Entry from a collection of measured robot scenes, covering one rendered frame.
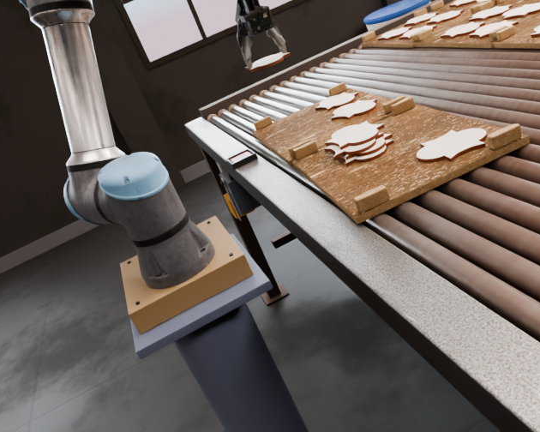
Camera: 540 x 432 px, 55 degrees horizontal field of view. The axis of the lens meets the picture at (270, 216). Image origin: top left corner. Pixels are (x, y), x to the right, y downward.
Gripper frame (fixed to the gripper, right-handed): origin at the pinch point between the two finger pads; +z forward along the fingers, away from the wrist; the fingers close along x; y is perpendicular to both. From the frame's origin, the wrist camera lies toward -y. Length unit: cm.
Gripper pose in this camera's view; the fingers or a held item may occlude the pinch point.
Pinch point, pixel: (267, 60)
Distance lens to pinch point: 150.6
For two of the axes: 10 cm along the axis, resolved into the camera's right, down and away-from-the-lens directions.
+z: 3.4, 8.2, 4.6
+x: 9.0, -4.3, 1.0
